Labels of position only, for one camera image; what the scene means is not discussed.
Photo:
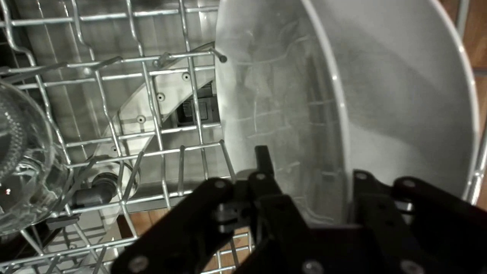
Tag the white dinner plate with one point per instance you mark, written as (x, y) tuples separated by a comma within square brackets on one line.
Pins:
[(279, 100), (405, 91)]

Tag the open stainless dishwasher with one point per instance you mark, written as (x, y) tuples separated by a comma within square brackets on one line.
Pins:
[(157, 38)]

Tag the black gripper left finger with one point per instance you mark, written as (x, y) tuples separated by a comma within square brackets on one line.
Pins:
[(203, 233)]

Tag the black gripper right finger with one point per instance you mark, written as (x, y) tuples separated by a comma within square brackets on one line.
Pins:
[(431, 233)]

